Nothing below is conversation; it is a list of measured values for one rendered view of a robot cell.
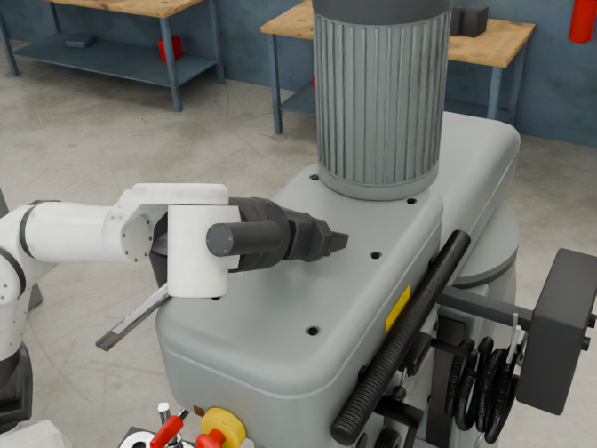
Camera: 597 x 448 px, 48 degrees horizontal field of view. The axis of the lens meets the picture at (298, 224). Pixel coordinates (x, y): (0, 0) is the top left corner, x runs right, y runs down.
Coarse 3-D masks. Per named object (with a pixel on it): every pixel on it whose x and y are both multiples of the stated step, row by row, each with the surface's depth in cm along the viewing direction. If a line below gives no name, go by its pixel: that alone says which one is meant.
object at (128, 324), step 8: (160, 288) 88; (152, 296) 86; (160, 296) 86; (168, 296) 86; (144, 304) 85; (152, 304) 85; (160, 304) 86; (136, 312) 84; (144, 312) 84; (152, 312) 85; (128, 320) 83; (136, 320) 83; (112, 328) 82; (120, 328) 82; (128, 328) 82; (104, 336) 81; (112, 336) 80; (120, 336) 81; (96, 344) 80; (104, 344) 79; (112, 344) 80
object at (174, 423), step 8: (176, 416) 93; (184, 416) 94; (168, 424) 92; (176, 424) 93; (160, 432) 91; (168, 432) 91; (176, 432) 92; (152, 440) 90; (160, 440) 90; (168, 440) 91
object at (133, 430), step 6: (132, 432) 165; (138, 432) 165; (144, 432) 163; (150, 432) 164; (126, 438) 162; (132, 438) 162; (138, 438) 162; (144, 438) 161; (150, 438) 161; (120, 444) 162; (126, 444) 160; (132, 444) 160; (138, 444) 162; (144, 444) 162; (186, 444) 159; (192, 444) 161
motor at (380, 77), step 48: (336, 0) 88; (384, 0) 85; (432, 0) 87; (336, 48) 93; (384, 48) 90; (432, 48) 91; (336, 96) 97; (384, 96) 94; (432, 96) 97; (336, 144) 101; (384, 144) 98; (432, 144) 101; (384, 192) 102
